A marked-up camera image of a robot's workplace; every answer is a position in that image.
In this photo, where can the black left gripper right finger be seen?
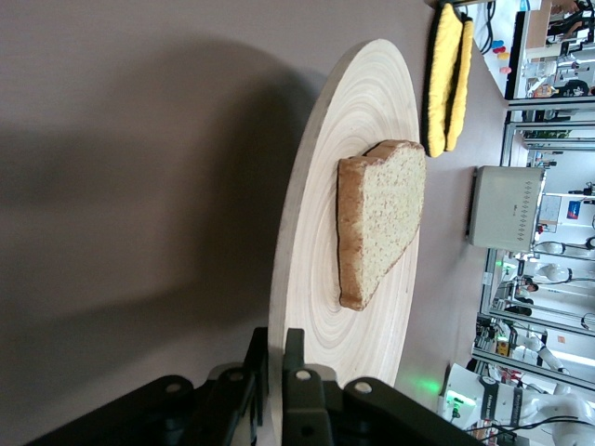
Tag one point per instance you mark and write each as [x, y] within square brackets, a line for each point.
[307, 409]

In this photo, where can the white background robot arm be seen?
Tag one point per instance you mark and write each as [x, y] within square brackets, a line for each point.
[541, 348]
[553, 271]

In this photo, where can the aluminium frame enclosure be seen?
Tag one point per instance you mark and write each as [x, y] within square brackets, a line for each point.
[511, 139]

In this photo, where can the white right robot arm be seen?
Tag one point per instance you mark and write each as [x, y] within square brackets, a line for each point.
[525, 404]

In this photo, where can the round light wooden plate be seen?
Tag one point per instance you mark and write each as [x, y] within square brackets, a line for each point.
[362, 102]

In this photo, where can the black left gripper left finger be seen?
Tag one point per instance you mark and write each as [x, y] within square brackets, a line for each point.
[223, 409]

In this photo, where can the silver two-slot toaster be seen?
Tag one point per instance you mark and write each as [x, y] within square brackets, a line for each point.
[502, 209]

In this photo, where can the toast slice with brown crust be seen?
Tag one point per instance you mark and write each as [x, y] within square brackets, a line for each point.
[386, 218]

